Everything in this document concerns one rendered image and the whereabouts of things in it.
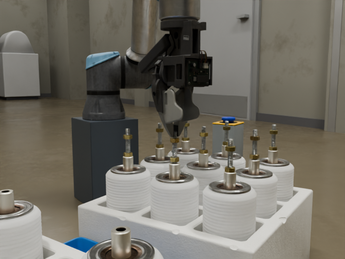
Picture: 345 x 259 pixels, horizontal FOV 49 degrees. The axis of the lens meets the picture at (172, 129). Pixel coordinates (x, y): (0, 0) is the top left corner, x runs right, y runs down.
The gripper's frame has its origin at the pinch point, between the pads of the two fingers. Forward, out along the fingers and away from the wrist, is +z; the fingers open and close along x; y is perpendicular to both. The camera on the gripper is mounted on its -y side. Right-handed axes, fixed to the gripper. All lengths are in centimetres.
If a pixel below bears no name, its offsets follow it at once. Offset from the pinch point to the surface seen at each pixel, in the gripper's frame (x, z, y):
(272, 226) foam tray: 9.1, 16.7, 17.5
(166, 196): -4.1, 11.8, 3.1
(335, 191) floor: 94, 35, -13
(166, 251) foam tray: -6.4, 20.9, 6.1
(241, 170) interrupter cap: 13.7, 9.3, 6.1
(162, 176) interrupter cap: -1.5, 9.3, -1.3
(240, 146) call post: 38.6, 10.3, -15.5
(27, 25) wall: 229, -109, -736
